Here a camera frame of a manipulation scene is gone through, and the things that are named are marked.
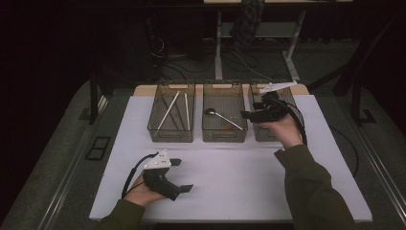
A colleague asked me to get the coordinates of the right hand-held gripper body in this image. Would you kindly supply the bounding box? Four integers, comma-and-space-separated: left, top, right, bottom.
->
253, 80, 298, 124

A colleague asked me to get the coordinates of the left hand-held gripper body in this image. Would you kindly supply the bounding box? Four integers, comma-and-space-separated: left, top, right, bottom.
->
142, 149, 181, 201

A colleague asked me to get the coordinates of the dark transparent plastic bin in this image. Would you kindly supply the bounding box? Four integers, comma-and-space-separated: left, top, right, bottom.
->
201, 80, 249, 144
248, 80, 305, 143
147, 80, 196, 144

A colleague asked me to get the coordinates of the dark metal spoon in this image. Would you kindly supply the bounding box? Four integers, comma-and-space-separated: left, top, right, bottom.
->
204, 107, 245, 131

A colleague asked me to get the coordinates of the person's left hand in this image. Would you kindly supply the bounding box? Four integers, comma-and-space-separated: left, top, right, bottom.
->
124, 173, 167, 208

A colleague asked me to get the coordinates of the person's right hand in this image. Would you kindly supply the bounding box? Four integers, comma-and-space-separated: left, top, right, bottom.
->
266, 113, 304, 150

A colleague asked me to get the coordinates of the white table cover board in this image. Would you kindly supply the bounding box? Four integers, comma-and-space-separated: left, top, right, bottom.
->
89, 94, 373, 223

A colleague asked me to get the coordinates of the white-legged background desk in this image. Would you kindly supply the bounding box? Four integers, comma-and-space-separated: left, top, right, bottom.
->
203, 0, 354, 81

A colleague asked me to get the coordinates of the wooden table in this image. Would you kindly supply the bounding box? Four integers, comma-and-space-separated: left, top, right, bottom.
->
133, 83, 310, 97

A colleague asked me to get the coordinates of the dark patterned hanging cloth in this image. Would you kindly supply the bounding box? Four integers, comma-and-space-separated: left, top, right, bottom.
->
229, 0, 265, 51

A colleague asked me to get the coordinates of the black metal stand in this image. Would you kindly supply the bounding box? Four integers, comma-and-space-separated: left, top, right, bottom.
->
88, 68, 116, 126
350, 76, 377, 127

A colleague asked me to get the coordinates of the black slanted stand bar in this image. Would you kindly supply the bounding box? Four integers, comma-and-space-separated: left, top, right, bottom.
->
307, 9, 406, 97

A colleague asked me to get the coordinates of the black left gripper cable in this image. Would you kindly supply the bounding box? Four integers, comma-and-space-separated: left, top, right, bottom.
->
121, 151, 160, 199

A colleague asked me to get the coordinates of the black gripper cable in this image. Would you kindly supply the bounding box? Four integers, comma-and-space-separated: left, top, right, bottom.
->
272, 97, 308, 147
121, 151, 160, 199

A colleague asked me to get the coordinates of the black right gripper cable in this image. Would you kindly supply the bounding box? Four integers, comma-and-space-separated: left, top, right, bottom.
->
272, 97, 308, 147

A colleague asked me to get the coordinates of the white floor cable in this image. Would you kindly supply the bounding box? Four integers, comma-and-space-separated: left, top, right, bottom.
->
223, 47, 273, 81

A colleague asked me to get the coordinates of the black floor cable bundle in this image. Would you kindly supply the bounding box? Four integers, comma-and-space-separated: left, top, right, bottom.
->
149, 33, 218, 81

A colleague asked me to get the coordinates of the metal floor rail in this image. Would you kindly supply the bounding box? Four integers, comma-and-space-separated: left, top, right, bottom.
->
36, 94, 109, 230
352, 121, 406, 221

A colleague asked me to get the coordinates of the thin black floor cable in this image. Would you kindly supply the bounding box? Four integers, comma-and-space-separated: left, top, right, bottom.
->
328, 125, 361, 178

